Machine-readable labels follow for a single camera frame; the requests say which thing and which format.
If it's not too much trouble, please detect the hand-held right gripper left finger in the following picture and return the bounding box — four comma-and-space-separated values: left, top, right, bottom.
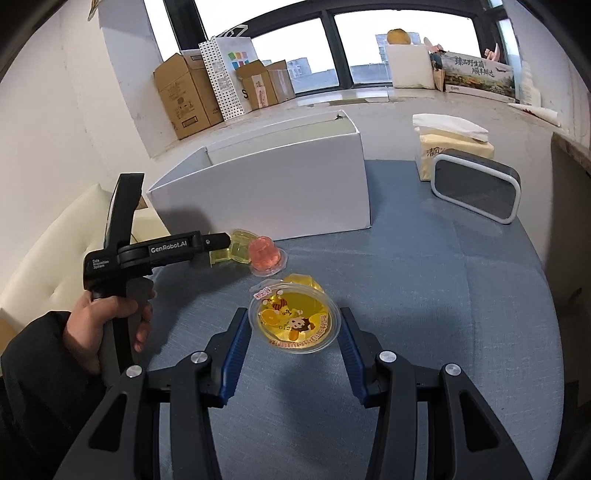
58, 307, 252, 480

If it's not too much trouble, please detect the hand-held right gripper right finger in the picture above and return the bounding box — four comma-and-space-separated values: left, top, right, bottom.
337, 306, 536, 480

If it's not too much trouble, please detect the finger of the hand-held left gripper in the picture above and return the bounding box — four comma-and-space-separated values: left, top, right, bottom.
198, 232, 232, 254

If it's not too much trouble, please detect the yellow-green jelly cup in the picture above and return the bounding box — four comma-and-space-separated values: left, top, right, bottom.
209, 228, 257, 268

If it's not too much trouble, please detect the pink jelly cup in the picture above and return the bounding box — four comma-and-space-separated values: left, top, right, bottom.
248, 235, 289, 278

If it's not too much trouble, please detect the orange jelly cup cartoon lid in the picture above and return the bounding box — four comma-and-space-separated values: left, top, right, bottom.
248, 272, 342, 354

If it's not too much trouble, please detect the white cardboard box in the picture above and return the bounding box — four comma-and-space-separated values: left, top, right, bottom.
147, 109, 372, 241

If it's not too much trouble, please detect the person's left forearm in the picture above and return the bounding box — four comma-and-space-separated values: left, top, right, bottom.
0, 311, 125, 480

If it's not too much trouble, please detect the person's left hand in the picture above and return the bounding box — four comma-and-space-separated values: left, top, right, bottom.
62, 293, 154, 376

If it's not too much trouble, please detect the cream leather sofa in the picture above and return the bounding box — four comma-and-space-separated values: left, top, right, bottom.
0, 182, 171, 342

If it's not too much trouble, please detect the blue-grey table cloth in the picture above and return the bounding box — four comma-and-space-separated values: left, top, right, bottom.
139, 159, 566, 480

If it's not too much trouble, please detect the tall brown cardboard box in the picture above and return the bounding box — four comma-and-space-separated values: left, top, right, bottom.
153, 52, 225, 140

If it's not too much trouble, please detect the dotted white paper bag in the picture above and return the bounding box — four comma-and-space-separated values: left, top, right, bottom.
198, 25, 262, 121

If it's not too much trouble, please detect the small open cardboard box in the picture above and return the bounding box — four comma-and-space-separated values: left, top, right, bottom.
235, 59, 296, 112

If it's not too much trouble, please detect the grey rectangular speaker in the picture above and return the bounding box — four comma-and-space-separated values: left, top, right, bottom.
429, 150, 522, 225

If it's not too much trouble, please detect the yellow tissue pack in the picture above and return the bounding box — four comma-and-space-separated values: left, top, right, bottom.
412, 113, 495, 182

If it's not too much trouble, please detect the white foam box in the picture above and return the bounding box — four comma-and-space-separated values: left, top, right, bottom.
385, 43, 437, 89

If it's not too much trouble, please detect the colourful figurine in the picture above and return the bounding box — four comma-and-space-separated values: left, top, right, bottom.
425, 39, 446, 90

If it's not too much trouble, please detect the rolled white paper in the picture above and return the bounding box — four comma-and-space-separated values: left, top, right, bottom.
507, 100, 561, 127

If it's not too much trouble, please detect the landscape printed flat box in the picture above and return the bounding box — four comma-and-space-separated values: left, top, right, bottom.
441, 51, 517, 103

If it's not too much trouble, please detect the wooden counter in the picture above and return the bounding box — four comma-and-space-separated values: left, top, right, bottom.
550, 130, 591, 402

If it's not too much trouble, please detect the black window frame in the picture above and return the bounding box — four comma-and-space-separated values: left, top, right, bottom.
143, 0, 522, 95

